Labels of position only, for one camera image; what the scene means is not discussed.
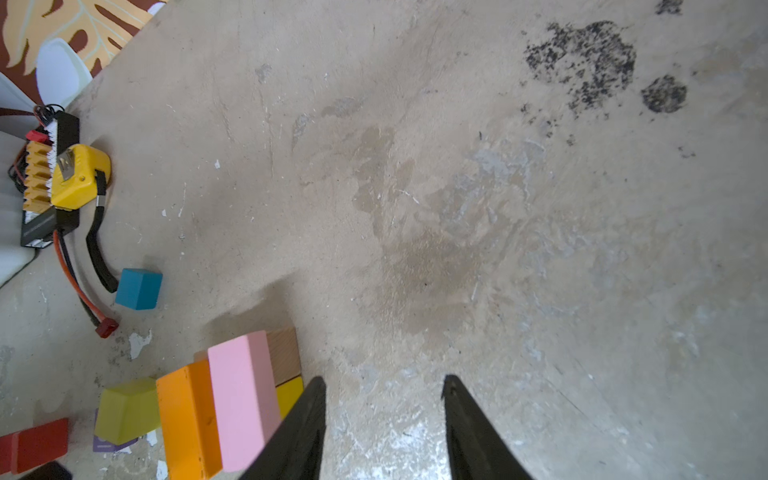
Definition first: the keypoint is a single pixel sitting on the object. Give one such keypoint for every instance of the pink wooden block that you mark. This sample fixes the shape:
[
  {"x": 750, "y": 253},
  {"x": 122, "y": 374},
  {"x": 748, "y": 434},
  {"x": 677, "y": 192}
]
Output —
[{"x": 245, "y": 399}]

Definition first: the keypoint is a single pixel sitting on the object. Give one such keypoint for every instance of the teal wooden cube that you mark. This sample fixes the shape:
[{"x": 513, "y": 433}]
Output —
[{"x": 139, "y": 289}]

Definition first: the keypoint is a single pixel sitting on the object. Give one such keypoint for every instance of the yellow tape measure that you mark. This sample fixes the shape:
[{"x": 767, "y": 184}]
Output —
[{"x": 81, "y": 174}]

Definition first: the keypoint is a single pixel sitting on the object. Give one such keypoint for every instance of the orange wooden block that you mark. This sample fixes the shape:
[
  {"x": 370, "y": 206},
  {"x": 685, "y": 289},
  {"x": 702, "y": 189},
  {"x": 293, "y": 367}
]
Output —
[{"x": 188, "y": 422}]

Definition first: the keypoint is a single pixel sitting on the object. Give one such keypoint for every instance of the yellow rectangular wooden block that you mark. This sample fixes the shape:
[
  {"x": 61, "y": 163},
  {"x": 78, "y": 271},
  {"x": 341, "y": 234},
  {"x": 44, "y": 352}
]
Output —
[{"x": 288, "y": 394}]

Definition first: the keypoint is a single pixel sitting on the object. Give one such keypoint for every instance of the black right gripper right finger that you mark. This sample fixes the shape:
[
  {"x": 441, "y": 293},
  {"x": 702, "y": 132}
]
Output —
[{"x": 475, "y": 449}]

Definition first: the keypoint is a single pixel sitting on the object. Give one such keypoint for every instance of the lime green wooden cube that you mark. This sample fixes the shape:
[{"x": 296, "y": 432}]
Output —
[{"x": 128, "y": 411}]

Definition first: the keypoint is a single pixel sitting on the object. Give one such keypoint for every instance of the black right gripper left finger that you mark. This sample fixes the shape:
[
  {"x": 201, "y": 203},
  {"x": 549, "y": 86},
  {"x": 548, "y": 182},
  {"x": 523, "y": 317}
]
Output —
[{"x": 295, "y": 450}]

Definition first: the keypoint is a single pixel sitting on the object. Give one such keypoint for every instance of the natural wood block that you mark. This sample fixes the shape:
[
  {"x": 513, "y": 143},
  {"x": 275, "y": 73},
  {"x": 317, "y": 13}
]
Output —
[{"x": 283, "y": 355}]

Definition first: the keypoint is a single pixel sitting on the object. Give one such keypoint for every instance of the red wooden arch block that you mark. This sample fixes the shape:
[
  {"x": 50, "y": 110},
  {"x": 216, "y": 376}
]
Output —
[{"x": 28, "y": 449}]

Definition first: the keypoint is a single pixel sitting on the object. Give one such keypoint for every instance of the brown lid white toolbox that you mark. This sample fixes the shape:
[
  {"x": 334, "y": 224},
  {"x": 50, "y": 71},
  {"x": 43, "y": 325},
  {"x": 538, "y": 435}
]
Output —
[{"x": 14, "y": 257}]

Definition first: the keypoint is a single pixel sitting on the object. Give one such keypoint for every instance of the black charging board yellow connectors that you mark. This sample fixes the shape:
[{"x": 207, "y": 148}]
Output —
[{"x": 40, "y": 217}]

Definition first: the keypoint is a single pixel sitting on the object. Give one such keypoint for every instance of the purple number block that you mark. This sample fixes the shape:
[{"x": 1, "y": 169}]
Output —
[{"x": 111, "y": 445}]

